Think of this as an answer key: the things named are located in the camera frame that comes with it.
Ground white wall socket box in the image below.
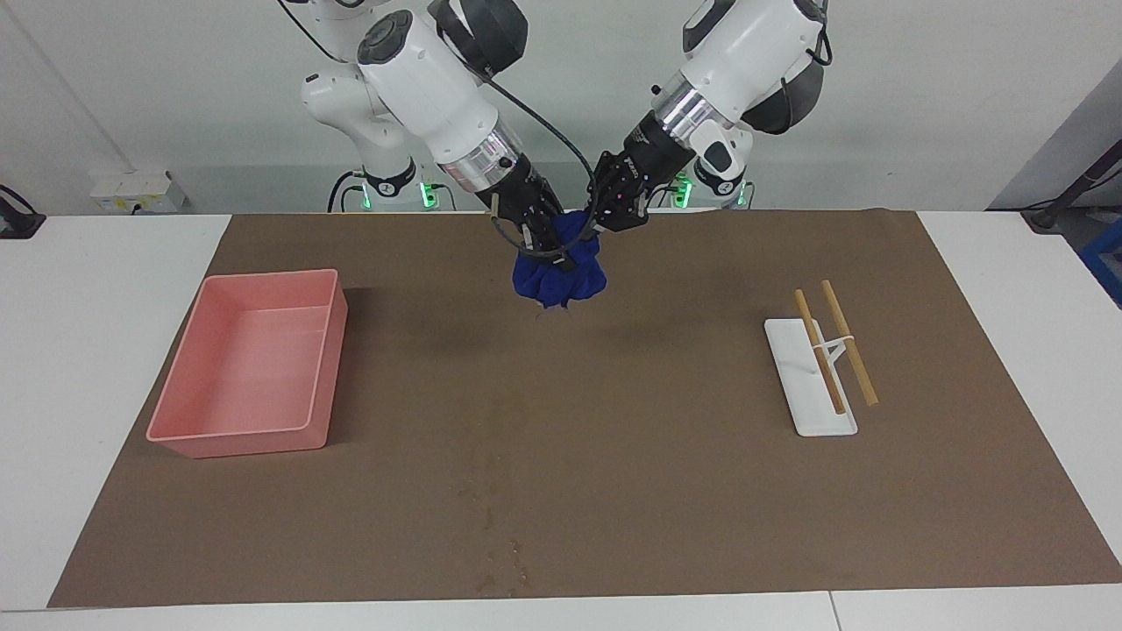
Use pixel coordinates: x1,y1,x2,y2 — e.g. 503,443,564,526
89,170,188,215

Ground white rack tray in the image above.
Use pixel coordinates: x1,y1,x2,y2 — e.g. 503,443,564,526
763,317,859,437

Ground blue towel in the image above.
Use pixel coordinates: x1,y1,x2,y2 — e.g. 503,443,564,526
512,210,608,310

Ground wooden dowel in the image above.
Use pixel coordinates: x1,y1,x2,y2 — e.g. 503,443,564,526
793,288,848,416
820,280,879,408

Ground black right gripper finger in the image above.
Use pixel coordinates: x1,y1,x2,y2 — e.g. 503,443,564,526
523,223,579,273

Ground spilled water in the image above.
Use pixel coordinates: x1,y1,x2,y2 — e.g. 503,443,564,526
454,454,532,599

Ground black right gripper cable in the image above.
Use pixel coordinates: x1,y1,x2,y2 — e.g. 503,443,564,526
438,35,602,260

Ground black base cable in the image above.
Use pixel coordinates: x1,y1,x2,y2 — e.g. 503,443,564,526
327,170,367,213
650,174,695,209

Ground brown table mat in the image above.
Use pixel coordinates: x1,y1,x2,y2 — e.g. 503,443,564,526
48,209,1122,609

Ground blue crate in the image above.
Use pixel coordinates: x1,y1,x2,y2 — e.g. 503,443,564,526
1079,219,1122,308

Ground black stand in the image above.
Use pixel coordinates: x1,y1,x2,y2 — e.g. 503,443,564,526
1020,138,1122,234

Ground pink plastic bin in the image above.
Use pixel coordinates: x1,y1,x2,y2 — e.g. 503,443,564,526
146,268,349,460

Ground black table clamp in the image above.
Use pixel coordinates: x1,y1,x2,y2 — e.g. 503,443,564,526
0,184,47,240

